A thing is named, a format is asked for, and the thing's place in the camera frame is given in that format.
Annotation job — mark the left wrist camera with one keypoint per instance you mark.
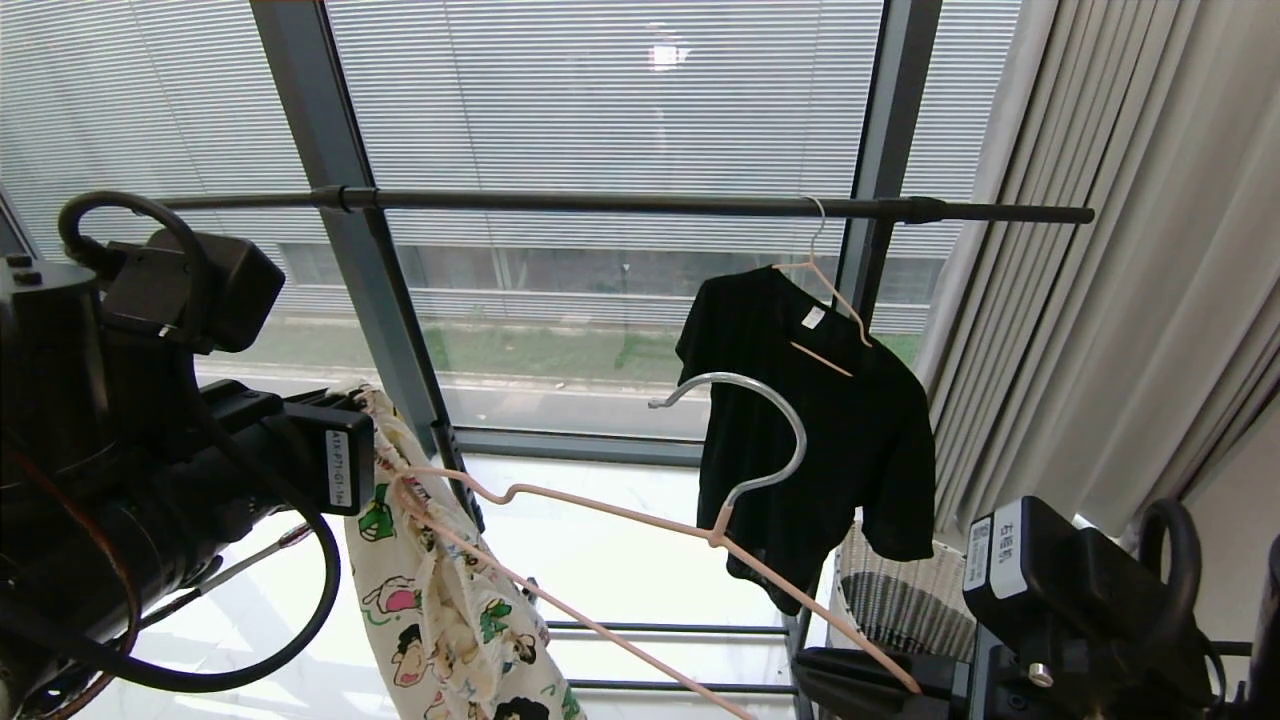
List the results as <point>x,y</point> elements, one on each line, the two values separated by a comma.
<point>190,290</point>

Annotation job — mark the beige curtain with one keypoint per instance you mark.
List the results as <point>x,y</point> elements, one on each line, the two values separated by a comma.
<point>1120,250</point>

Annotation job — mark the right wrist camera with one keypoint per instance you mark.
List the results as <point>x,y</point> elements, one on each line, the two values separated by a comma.
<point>1080,590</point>

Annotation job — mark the black garment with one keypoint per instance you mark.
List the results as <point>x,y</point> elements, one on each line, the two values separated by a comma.
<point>800,450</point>

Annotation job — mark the black clothes rack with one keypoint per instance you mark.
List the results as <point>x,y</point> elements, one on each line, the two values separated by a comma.
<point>600,202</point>

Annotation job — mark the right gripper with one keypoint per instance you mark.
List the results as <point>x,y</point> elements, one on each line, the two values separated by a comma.
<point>985,680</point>

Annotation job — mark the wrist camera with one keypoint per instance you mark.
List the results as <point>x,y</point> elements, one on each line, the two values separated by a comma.
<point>190,290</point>
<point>1080,590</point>

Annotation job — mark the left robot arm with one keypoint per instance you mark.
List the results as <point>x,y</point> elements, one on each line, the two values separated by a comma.
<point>70,480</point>

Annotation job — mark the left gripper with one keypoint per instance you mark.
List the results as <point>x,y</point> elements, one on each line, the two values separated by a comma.
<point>300,455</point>

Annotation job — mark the pink clothes hanger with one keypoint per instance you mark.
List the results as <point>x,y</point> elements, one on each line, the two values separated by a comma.
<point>838,300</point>
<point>600,510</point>

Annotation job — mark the white laundry basket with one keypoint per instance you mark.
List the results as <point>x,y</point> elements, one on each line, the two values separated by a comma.
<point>900,600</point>

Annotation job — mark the window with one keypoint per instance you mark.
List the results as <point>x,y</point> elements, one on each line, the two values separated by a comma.
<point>600,100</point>

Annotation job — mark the cream printed garment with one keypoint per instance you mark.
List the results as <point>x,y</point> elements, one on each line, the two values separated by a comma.
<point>450,620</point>

